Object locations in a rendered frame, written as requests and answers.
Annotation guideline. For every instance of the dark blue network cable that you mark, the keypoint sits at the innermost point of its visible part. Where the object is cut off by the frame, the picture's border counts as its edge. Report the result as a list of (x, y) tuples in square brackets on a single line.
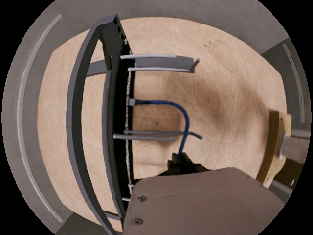
[(148, 102)]

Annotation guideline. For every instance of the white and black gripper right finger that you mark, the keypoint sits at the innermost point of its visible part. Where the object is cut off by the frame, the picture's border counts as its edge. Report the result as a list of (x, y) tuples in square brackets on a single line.
[(188, 167)]

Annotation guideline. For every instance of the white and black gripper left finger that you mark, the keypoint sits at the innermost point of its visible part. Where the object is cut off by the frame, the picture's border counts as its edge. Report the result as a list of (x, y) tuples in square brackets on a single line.
[(172, 167)]

